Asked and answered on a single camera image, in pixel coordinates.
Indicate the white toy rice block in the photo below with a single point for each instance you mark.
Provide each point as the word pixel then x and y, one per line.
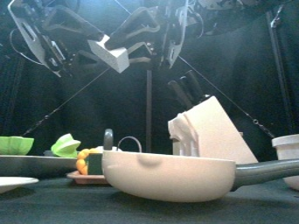
pixel 112 57

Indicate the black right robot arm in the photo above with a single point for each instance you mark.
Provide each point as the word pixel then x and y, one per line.
pixel 234 13

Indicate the grey drawer tray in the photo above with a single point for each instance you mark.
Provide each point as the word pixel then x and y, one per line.
pixel 35 165

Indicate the green toy pepper piece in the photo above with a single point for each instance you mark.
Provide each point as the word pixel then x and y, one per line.
pixel 65 147

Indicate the cream wooden knife block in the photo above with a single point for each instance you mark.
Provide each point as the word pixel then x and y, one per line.
pixel 218 134

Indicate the green bowl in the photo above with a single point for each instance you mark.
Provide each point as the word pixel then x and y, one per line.
pixel 15 145

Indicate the small pink plate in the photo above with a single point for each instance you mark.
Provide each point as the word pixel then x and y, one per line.
pixel 83 178

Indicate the white plate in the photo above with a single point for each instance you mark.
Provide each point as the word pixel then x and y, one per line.
pixel 13 183

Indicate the white cup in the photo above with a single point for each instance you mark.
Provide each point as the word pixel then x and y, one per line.
pixel 288 154

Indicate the vertical black frame pole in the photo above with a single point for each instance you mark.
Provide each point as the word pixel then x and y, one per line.
pixel 148 110

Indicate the thick black frame post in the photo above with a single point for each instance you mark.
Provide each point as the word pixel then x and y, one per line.
pixel 280 75

